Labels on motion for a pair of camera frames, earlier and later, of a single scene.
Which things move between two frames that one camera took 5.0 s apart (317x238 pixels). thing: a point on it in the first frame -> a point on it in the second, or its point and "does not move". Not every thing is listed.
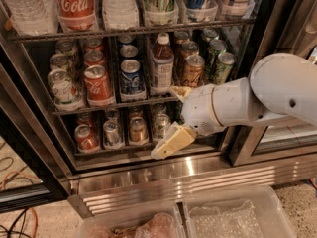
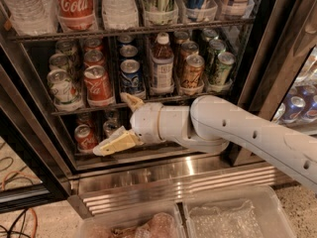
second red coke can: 94,58 does not move
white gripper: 198,110 -> 147,121
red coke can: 98,88 does not move
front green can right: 222,73 does not move
